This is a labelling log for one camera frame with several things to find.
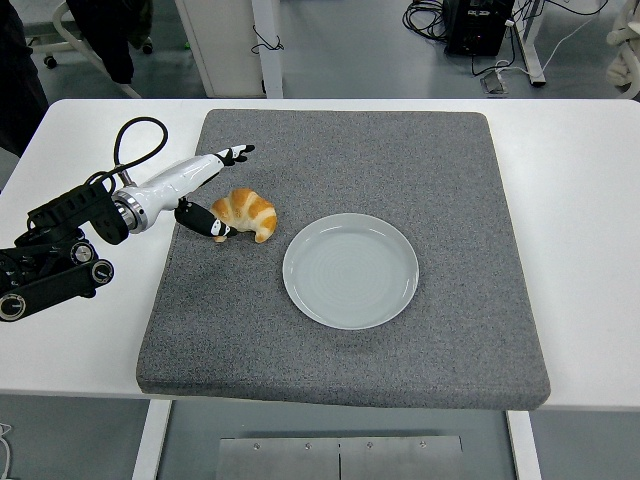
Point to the golden croissant bread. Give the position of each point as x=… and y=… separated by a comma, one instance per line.
x=250, y=207

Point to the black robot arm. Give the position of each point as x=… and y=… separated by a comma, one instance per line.
x=65, y=205

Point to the person's legs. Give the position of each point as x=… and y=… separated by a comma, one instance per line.
x=115, y=40

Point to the white desk leg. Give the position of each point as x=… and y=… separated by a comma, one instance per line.
x=531, y=45

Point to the grey fabric mat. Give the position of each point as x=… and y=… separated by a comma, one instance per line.
x=350, y=165

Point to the person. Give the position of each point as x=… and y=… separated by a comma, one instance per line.
x=15, y=75

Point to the white table leg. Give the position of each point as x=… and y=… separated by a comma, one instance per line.
x=150, y=440
x=525, y=445

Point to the white wheeled chair frame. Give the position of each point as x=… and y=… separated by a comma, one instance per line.
x=85, y=51

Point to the white cabinet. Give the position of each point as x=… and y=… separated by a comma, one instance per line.
x=225, y=45

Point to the black computer case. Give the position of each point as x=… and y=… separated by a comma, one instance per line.
x=475, y=30

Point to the pale grey round plate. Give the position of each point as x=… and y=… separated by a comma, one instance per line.
x=350, y=272

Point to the grey foot pedal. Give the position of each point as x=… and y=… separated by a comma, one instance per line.
x=495, y=84

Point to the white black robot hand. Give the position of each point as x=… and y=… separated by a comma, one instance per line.
x=175, y=180

